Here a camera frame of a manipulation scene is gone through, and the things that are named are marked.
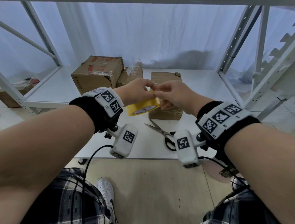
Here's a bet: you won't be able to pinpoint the person's right hand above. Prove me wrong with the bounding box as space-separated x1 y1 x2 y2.
154 80 214 116

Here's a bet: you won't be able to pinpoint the person's left hand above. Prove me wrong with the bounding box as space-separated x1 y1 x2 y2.
114 78 157 107

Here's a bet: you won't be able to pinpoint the yellow tape roll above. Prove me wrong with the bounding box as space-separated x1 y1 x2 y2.
126 91 161 117

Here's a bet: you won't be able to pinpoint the person's right forearm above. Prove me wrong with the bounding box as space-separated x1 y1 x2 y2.
225 123 295 224

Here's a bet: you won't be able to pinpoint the person's left forearm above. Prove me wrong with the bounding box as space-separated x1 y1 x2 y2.
0 105 95 224

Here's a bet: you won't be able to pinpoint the plain brown cardboard box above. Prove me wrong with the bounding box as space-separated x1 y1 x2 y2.
149 72 185 121

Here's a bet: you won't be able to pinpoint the small taped cardboard box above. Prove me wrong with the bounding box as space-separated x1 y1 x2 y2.
116 66 144 88

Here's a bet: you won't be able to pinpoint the white marker wrist tracker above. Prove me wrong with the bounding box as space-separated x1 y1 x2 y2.
196 102 251 140
83 87 124 118

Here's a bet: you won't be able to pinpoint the white curtain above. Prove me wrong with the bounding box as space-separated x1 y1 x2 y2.
0 0 295 80

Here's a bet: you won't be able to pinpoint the large brown cardboard box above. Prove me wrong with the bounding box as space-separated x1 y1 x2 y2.
71 55 125 96

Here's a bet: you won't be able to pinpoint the black wristband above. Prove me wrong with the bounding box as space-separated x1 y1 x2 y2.
195 101 262 166
69 96 121 135

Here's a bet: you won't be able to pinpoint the white metal shelf rack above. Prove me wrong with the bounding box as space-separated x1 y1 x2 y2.
0 0 295 160

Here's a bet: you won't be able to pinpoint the pale pink round disc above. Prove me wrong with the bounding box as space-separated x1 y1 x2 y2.
203 159 245 184

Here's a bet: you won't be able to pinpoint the white shoe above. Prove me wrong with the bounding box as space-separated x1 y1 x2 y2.
96 177 115 218

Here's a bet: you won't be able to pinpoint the grey foam puzzle mat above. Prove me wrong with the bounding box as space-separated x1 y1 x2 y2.
252 23 295 93

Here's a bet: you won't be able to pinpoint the black white plaid clothing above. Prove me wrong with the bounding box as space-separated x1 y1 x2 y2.
21 168 282 224

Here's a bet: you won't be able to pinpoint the open cardboard box with scraps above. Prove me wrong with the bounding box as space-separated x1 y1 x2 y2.
0 78 41 108

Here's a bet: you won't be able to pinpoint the black handled scissors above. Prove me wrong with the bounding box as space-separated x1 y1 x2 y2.
144 118 178 151

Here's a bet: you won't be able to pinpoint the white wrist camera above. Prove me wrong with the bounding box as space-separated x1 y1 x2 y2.
173 130 209 168
104 123 139 159

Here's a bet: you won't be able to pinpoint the black cable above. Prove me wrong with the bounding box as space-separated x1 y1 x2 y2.
198 156 254 193
81 145 114 215

